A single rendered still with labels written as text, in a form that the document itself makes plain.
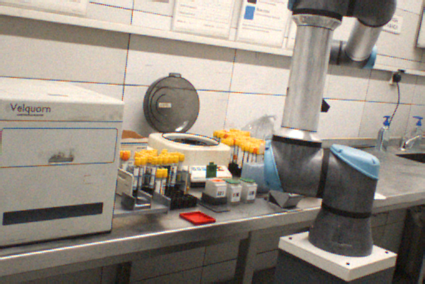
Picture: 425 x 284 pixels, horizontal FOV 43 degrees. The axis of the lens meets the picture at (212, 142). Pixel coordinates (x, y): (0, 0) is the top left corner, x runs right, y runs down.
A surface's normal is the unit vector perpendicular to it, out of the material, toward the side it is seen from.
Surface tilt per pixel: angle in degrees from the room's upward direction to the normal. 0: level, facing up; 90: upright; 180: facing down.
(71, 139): 90
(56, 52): 90
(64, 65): 90
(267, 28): 92
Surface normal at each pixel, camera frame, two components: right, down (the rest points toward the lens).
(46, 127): 0.66, 0.23
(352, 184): -0.18, 0.14
